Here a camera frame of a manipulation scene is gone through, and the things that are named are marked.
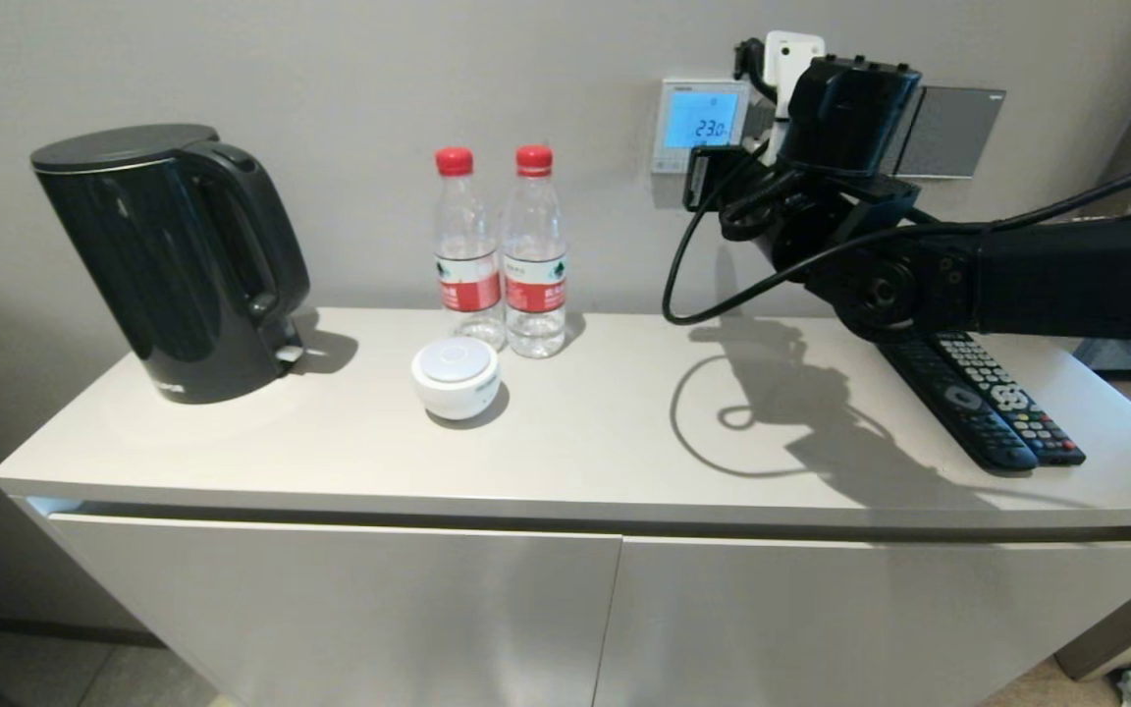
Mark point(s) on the black remote control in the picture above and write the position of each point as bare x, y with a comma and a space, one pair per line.
968, 412
1017, 407

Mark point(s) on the grey single switch panel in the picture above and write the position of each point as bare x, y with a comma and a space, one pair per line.
958, 133

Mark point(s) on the wall thermostat blue display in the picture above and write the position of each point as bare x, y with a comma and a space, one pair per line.
693, 123

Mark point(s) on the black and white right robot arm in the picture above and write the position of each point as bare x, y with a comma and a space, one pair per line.
1047, 280

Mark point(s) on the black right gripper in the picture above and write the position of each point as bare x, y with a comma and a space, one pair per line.
760, 201

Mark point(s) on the grey three-rocker switch panel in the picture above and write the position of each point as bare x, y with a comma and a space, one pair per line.
760, 123

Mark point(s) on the white round puck device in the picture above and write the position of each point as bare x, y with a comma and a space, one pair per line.
455, 378

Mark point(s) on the grey cabinet door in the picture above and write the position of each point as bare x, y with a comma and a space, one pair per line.
870, 628
330, 619

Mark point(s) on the grey sideboard cabinet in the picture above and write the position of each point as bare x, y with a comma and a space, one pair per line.
575, 432

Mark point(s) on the dark brown baseboard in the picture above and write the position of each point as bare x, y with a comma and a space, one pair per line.
35, 628

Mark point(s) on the red-capped water bottle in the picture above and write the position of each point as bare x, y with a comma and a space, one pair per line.
467, 285
534, 285

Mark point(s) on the black electric kettle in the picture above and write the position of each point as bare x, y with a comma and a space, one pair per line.
173, 285

